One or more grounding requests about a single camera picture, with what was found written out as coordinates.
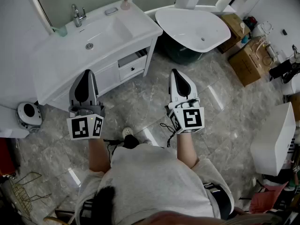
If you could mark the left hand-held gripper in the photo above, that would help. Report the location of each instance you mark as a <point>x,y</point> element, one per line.
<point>80,128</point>

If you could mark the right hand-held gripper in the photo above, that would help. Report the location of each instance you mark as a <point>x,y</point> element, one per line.
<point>191,118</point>

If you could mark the small pink bottle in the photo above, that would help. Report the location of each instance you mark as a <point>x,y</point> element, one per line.
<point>125,5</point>

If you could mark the person's right forearm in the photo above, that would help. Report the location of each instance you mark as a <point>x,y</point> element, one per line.
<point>186,149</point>

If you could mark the person's left forearm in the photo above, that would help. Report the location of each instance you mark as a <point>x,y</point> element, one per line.
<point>98,156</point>

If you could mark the white vanity sink cabinet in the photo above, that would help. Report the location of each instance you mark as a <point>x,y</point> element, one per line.
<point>68,62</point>

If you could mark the white vanity drawer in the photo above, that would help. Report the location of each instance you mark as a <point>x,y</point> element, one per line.
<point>131,67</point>

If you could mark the person's white shoe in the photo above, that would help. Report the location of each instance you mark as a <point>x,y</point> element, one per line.
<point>127,131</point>

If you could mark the white round robot vacuum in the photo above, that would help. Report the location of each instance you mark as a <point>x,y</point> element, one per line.
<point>29,114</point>

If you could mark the white bathtub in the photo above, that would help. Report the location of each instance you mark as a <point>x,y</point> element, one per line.
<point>189,29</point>

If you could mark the green translucent cup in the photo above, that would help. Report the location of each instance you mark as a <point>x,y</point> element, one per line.
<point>61,31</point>

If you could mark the person's black trouser leg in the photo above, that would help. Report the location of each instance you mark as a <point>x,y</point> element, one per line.
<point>130,142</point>

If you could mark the large cardboard box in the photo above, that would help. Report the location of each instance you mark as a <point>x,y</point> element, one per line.
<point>246,64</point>

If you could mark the chrome faucet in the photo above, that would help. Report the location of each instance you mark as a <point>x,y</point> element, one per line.
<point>77,15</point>

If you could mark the small cardboard box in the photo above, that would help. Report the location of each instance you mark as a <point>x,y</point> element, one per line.
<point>234,27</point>

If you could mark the white low cabinet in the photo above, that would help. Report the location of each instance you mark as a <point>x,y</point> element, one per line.
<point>9,123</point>

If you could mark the grey soap dish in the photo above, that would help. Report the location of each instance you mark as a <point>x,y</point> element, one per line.
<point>111,10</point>

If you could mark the person's grey shirt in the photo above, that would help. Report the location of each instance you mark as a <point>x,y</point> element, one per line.
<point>152,179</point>

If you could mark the red box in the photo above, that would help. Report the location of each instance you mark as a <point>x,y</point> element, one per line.
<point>5,156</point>

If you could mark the white round-lid appliance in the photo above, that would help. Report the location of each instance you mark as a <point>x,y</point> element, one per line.
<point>263,29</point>

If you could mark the black device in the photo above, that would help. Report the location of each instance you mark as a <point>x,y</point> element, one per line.
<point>283,69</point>

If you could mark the white rectangular cabinet box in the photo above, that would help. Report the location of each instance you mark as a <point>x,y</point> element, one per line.
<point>272,144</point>

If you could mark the pink cloth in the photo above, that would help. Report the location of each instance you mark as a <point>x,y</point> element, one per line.
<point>264,200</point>

